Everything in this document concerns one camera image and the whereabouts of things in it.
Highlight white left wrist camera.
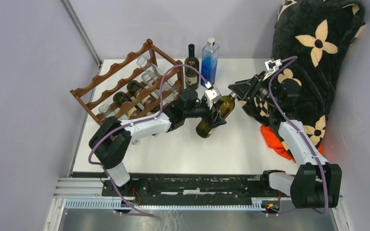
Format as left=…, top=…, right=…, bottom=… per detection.
left=204, top=82, right=222, bottom=107

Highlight blue square glass bottle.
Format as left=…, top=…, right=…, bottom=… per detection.
left=201, top=38, right=220, bottom=85

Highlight clear round glass bottle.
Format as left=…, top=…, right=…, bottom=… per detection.
left=136, top=55, right=178, bottom=96

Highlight clear square bottle black cap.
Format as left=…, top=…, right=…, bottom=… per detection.
left=141, top=70, right=177, bottom=104

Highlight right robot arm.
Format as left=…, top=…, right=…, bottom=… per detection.
left=228, top=73, right=342, bottom=214

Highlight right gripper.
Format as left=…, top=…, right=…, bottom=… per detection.
left=228, top=71, right=281, bottom=108

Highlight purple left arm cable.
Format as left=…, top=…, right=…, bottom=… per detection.
left=87, top=64, right=213, bottom=218

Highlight green wine bottle brown label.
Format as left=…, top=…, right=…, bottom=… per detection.
left=112, top=91, right=144, bottom=120

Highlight black floral blanket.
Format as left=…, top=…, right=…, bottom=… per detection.
left=238, top=0, right=367, bottom=147

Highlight brown wooden wine rack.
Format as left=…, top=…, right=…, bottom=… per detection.
left=71, top=39, right=185, bottom=125

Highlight aluminium corner profile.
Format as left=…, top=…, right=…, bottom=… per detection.
left=60, top=0, right=103, bottom=68

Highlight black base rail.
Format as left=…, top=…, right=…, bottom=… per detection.
left=54, top=172, right=291, bottom=215

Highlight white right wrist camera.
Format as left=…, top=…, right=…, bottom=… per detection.
left=263, top=59, right=282, bottom=79

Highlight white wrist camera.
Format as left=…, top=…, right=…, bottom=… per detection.
left=204, top=82, right=222, bottom=107
left=263, top=59, right=282, bottom=79

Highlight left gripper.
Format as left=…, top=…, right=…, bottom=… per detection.
left=184, top=97, right=226, bottom=128

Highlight orange cloth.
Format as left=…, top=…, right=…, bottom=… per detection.
left=260, top=125, right=326, bottom=162

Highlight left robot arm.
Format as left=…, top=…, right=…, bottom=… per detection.
left=89, top=88, right=226, bottom=196

